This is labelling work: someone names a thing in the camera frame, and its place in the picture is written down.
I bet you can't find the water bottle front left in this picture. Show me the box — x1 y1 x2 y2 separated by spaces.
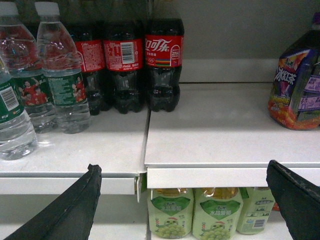
0 59 38 161

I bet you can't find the cola bottle barcode label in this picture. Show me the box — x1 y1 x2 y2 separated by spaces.
103 0 144 114

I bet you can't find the white right shelf board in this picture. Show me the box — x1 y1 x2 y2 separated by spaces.
144 83 320 189

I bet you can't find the water bottle white cap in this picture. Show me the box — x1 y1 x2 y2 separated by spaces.
0 1 58 134

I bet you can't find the purple iced tea bottle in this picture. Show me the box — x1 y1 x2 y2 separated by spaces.
268 12 320 130

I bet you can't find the white shelf board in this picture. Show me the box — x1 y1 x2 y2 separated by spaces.
144 83 320 189
0 109 150 199

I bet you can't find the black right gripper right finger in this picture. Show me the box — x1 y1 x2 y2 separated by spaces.
266 160 320 240

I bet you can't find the green grape drink bottle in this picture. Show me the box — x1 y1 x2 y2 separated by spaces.
236 187 275 235
192 187 243 240
147 188 194 240

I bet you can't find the cola bottle left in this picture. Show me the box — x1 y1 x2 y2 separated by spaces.
66 23 111 116

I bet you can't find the water bottle green label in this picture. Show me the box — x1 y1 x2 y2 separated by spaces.
34 1 90 134

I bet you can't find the cola bottle red logo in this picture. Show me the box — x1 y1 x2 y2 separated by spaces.
144 0 185 113

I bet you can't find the white left shelf board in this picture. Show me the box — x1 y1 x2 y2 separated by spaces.
0 109 150 199

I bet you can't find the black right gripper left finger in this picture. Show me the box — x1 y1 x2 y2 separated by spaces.
0 164 102 240

